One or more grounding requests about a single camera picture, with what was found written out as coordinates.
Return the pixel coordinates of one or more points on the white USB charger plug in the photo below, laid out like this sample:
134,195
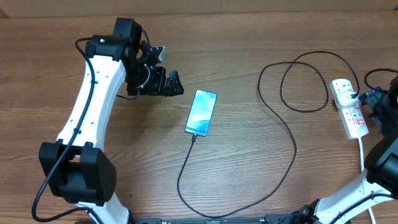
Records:
346,99

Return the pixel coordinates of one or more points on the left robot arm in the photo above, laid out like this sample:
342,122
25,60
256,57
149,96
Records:
75,165

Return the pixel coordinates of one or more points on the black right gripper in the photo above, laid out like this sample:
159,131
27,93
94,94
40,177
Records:
372,98

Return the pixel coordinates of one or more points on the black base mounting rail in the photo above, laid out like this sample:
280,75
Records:
268,219

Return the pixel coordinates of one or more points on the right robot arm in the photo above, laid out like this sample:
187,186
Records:
377,182

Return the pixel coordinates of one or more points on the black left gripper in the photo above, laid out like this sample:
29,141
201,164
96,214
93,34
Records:
158,86

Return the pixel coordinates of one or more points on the Samsung Galaxy smartphone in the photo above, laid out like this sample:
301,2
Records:
201,112

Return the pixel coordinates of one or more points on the white power strip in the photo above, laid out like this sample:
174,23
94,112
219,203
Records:
352,118

